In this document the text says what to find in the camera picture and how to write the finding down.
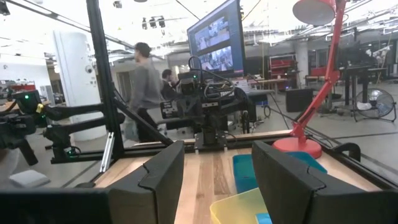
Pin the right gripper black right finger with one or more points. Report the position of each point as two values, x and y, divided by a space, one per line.
286 186

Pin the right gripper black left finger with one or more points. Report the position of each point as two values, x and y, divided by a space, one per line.
161 186

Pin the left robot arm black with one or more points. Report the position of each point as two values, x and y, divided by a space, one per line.
214 124

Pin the teal plastic bin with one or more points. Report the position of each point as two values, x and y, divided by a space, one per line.
244 174

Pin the yellow plastic bin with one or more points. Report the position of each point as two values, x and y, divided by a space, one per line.
236 208

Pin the person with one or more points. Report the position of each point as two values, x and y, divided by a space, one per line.
146 90
169 87

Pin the light blue item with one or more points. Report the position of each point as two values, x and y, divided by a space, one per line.
263 219

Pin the black floor box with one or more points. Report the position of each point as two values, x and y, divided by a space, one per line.
299 100

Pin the ceiling spotlight cluster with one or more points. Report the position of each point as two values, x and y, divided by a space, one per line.
154 22

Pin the red tool cabinet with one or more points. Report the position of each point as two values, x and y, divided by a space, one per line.
283 70

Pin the red desk lamp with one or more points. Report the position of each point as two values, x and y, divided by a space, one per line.
323 81

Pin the white pillar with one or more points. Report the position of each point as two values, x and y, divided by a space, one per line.
74 77
301 59

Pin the black floor fan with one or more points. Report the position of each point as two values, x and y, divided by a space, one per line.
374 104

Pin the grey floor pad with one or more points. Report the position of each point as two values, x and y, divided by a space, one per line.
29 178

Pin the black desk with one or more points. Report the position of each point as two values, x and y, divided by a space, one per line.
357 74

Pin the silver metal bracket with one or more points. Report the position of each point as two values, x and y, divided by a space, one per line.
107 152

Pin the black curved bracket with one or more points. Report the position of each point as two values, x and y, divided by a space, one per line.
348 148

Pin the large monitor with camera views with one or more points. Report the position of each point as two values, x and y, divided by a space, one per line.
217 37

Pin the black metal rig frame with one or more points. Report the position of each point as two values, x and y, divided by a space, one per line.
102 77

